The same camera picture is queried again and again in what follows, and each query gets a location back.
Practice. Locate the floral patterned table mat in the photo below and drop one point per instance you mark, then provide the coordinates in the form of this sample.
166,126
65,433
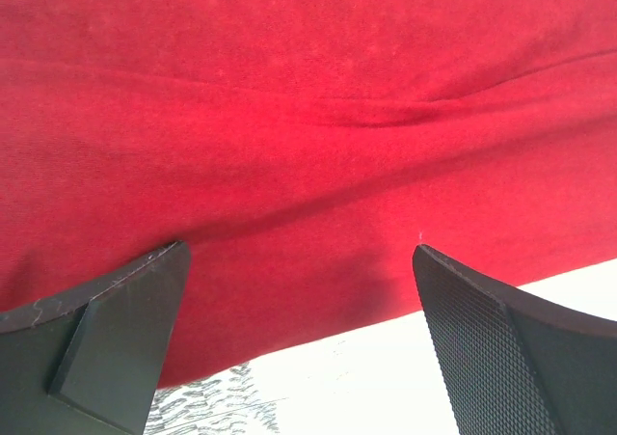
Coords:
381,379

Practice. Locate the dark red t shirt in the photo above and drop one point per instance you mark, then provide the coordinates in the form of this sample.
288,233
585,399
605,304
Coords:
302,149

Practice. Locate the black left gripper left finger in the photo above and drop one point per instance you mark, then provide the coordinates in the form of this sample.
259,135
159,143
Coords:
88,360

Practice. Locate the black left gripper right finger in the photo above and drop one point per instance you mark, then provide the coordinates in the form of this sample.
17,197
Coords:
512,362

